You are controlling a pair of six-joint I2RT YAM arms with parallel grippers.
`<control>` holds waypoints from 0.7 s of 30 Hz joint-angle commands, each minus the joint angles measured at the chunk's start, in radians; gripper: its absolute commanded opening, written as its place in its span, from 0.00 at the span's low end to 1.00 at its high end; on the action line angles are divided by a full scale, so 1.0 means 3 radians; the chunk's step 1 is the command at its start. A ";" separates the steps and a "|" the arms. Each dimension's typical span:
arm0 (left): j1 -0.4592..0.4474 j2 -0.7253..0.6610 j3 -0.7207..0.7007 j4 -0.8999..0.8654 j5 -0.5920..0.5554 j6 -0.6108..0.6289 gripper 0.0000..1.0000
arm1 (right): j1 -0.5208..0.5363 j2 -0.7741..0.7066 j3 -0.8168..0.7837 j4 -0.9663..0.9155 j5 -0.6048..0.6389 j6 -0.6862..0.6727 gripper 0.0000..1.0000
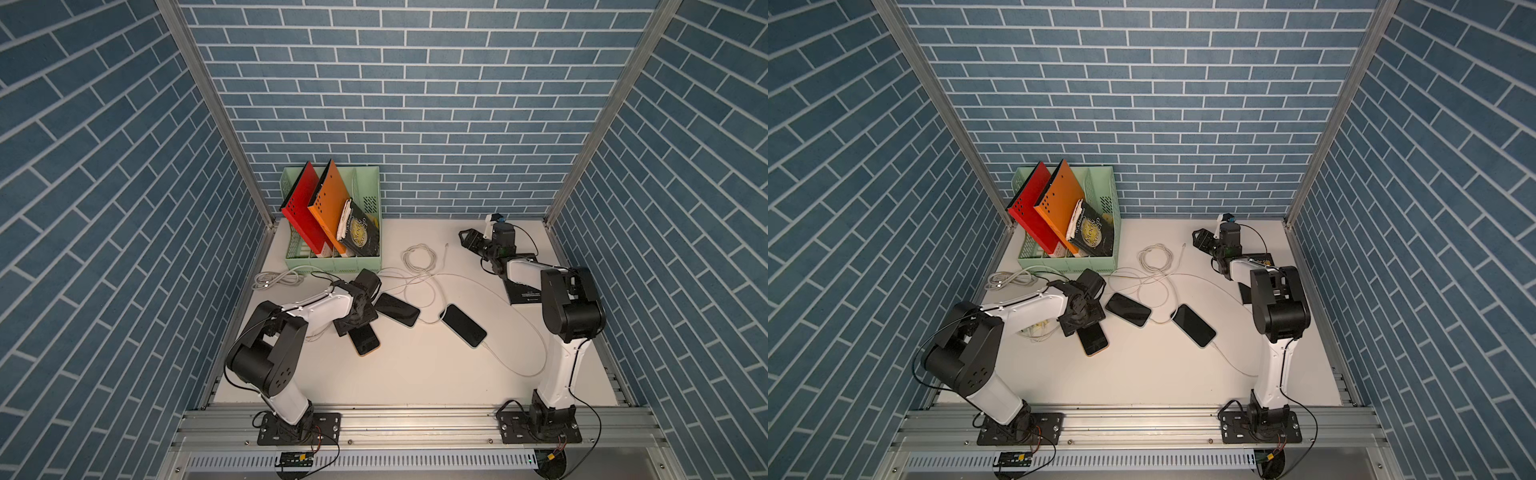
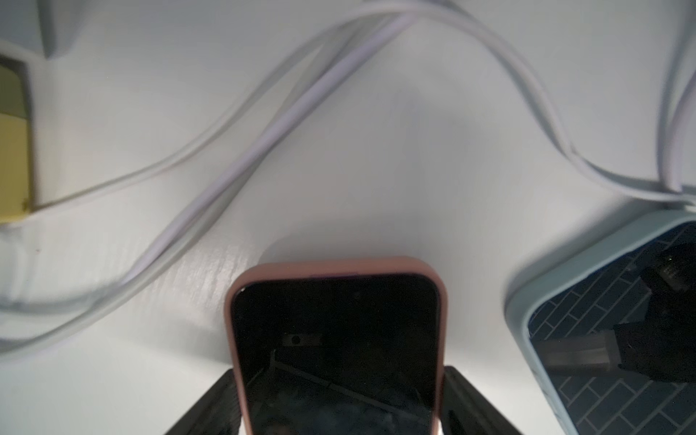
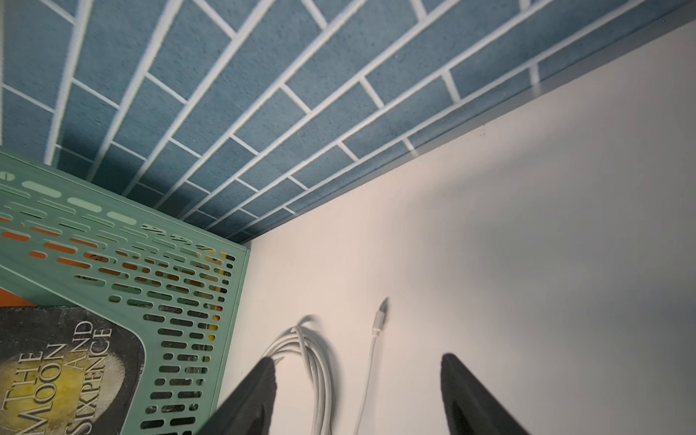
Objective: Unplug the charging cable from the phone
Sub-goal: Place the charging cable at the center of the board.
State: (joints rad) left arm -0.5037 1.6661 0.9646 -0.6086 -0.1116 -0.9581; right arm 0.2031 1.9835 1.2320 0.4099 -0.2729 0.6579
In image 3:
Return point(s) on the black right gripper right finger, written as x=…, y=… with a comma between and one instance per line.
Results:
x=469, y=406

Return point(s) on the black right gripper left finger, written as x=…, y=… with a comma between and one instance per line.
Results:
x=248, y=410

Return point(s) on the black Moon and Sixpence book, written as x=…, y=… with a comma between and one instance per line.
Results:
x=66, y=370

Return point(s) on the green plastic file organizer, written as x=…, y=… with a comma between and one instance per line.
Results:
x=186, y=348

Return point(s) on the orange book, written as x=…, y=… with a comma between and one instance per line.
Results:
x=11, y=299

